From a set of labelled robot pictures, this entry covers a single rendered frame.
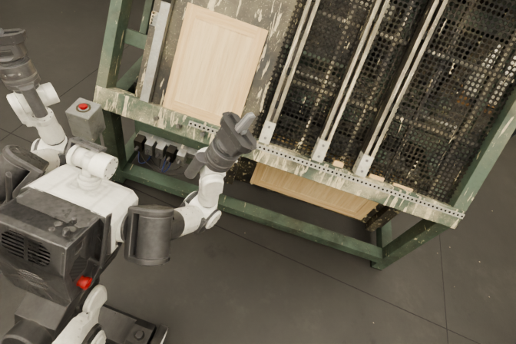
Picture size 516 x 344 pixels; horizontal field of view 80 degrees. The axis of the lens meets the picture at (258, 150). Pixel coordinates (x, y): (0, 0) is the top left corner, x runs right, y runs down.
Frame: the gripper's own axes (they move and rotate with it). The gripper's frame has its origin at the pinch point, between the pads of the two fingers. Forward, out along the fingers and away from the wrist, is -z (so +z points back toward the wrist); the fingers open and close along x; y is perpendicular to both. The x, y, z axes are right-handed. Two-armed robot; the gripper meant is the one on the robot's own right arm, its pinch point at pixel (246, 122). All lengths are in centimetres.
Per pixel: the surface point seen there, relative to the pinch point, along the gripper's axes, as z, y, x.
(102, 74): 82, 17, 95
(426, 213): 41, 126, -65
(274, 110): 46, 75, 27
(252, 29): 23, 71, 64
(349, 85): 15, 97, 13
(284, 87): 34, 78, 33
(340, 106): 25, 96, 8
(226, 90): 54, 61, 51
